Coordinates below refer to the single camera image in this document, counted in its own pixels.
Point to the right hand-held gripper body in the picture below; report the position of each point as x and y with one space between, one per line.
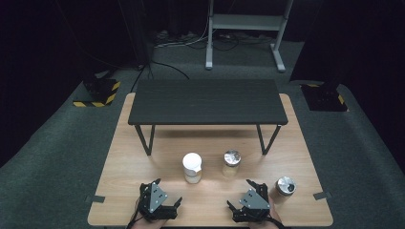
254 200

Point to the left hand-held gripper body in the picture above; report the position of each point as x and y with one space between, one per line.
156 197

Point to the silver-lidded jar of brown powder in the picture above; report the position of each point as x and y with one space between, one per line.
286 185

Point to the silver-lidded jar of yellow grains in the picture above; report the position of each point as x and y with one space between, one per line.
231 157

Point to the white-lidded glass jar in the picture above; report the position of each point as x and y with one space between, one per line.
192 162

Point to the black shelf with metal legs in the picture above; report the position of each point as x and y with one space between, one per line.
207 101

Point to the person's right hand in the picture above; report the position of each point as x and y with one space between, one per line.
266 225

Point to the person's left hand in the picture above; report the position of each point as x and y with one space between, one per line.
149 225

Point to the black base with yellow stripes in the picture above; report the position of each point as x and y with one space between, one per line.
323 98
95 92

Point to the grey metal stand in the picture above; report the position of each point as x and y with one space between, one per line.
245 22

